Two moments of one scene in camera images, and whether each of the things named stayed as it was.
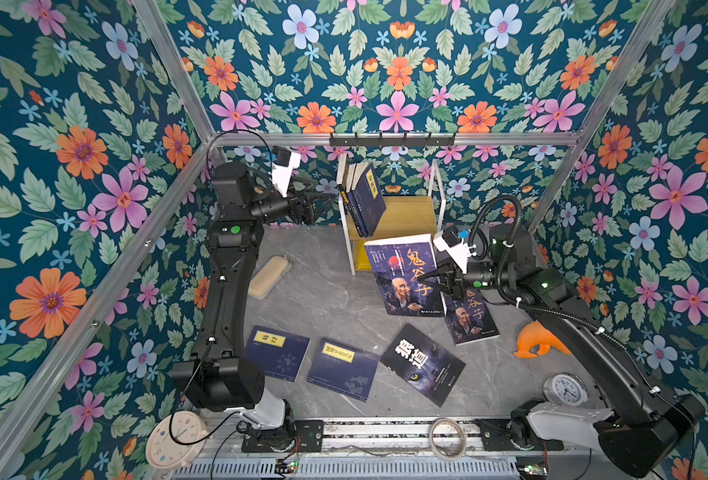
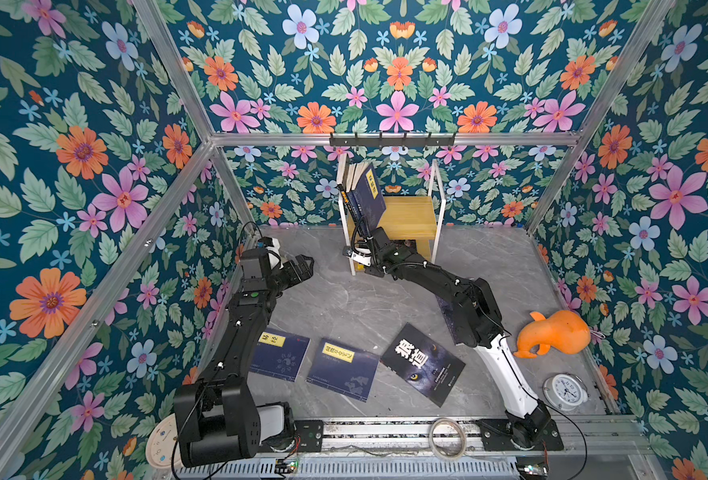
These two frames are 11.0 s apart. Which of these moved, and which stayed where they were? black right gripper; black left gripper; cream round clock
Moved: black left gripper; black right gripper
Stayed: cream round clock
